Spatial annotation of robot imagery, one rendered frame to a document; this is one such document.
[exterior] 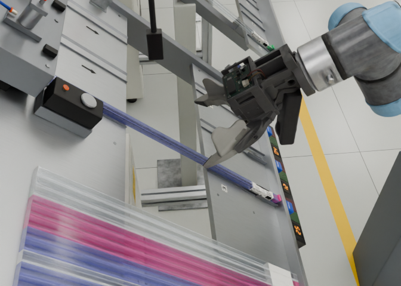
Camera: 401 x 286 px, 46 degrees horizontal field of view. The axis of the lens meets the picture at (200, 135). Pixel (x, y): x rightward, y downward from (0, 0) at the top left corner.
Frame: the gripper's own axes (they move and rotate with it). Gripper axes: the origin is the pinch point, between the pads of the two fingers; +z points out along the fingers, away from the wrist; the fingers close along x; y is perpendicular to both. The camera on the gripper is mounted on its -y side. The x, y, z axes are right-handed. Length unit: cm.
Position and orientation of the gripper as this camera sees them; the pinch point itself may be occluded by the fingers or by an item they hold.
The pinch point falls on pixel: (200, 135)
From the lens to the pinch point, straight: 79.5
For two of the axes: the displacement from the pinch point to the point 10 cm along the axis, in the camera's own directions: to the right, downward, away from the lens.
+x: 1.0, 7.3, -6.8
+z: -8.4, 4.2, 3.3
